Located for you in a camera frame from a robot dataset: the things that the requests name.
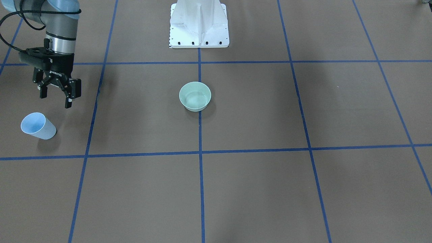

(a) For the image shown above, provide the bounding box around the white camera pedestal column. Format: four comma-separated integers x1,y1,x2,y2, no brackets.
169,0,230,48

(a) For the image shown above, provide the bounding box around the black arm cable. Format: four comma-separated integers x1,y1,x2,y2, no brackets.
0,0,82,54

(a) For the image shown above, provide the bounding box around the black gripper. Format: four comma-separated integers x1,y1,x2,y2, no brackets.
19,47,82,109

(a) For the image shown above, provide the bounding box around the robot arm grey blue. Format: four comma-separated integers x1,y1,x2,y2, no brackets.
1,0,82,109

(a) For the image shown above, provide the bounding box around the light blue plastic cup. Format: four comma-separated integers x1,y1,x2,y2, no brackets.
20,112,57,140

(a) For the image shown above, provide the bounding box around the light green bowl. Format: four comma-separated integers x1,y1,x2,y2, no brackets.
179,82,212,112

